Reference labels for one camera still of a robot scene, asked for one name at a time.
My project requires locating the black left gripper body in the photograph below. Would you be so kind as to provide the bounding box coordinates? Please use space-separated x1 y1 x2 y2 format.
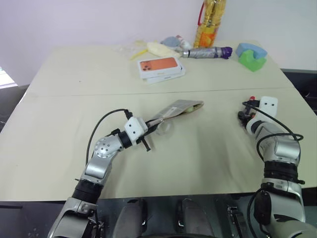
139 121 152 152

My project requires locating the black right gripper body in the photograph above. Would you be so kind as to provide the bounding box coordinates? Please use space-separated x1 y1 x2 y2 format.
242 104 260 122

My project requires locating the red marker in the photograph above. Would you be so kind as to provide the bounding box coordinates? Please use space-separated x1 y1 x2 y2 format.
249 95 257 118

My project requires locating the beige grid pouch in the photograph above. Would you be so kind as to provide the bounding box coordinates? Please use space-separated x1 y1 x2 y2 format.
146 99 205 125

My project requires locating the grey-blue soft pouch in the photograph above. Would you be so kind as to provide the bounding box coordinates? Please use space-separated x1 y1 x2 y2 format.
160 36 182 48

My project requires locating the green foam block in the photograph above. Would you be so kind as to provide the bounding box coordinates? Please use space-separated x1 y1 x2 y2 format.
237 49 267 73

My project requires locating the blue foam block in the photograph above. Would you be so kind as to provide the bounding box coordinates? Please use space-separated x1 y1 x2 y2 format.
235 43 269 60

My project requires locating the white box with orange phone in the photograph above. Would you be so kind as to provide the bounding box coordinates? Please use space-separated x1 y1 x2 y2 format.
137 57 186 80

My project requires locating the black side cabinet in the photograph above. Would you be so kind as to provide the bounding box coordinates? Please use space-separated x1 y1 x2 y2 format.
279 67 317 112

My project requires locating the yellow plastic stick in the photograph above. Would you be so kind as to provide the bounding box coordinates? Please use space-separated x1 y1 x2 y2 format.
129 49 149 60

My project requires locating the cream plush cloth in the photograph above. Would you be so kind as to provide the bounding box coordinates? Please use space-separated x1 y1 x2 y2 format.
146 42 181 58

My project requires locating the clear plastic wrapper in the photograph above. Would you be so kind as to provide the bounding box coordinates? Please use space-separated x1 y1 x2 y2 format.
111 39 148 56

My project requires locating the dark rounded shape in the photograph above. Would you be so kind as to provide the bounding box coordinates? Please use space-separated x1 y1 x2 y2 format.
175 198 216 238
114 198 148 238

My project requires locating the small white bottle red print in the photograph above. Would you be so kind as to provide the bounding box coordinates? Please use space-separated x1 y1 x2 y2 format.
175 35 192 50

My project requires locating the yellow cooking oil bottle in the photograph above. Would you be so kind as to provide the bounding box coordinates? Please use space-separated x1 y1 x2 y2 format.
193 0 227 49

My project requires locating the clear plastic ring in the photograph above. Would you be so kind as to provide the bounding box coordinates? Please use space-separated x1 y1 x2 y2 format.
156 122 175 136

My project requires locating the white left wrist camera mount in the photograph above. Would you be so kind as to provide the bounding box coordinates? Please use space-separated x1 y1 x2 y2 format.
123 117 147 145

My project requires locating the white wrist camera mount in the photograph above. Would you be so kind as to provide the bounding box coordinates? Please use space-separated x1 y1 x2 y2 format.
123 117 147 145
257 95 279 117

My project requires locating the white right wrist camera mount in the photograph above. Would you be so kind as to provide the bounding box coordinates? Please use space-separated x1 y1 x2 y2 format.
257 95 279 117

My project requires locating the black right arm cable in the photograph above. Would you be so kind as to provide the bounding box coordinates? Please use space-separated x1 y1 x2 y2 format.
244 102 304 159

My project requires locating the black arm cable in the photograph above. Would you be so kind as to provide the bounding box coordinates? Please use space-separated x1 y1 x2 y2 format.
244 102 304 159
85 108 132 167

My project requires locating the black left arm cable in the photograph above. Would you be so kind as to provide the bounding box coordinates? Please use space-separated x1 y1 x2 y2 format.
85 108 132 167

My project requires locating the grey folded umbrella purple handle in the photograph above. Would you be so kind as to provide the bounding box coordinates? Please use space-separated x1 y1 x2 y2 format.
182 46 233 60

